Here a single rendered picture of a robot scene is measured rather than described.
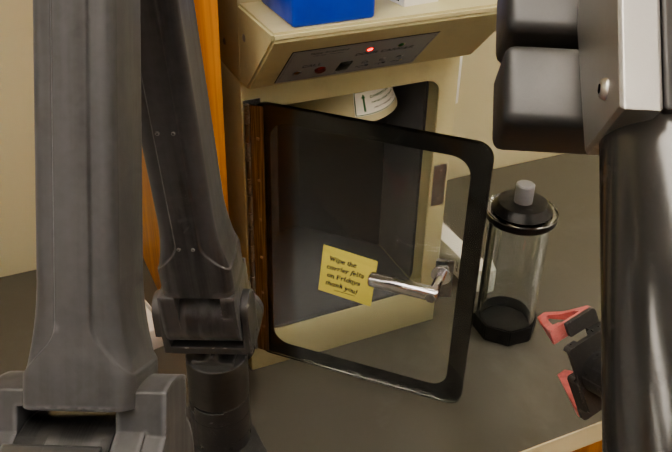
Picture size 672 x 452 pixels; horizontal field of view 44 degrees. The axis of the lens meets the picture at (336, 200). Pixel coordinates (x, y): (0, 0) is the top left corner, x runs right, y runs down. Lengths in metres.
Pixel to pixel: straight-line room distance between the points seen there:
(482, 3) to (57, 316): 0.70
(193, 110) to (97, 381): 0.23
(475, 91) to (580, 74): 1.48
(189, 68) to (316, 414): 0.72
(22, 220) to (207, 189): 0.93
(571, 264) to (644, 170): 1.33
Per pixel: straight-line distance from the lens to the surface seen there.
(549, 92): 0.31
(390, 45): 1.01
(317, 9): 0.91
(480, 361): 1.33
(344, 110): 1.13
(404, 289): 1.01
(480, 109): 1.81
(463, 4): 1.02
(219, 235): 0.68
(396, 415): 1.22
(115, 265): 0.46
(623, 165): 0.26
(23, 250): 1.58
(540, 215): 1.25
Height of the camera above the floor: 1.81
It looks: 31 degrees down
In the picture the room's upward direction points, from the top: 1 degrees clockwise
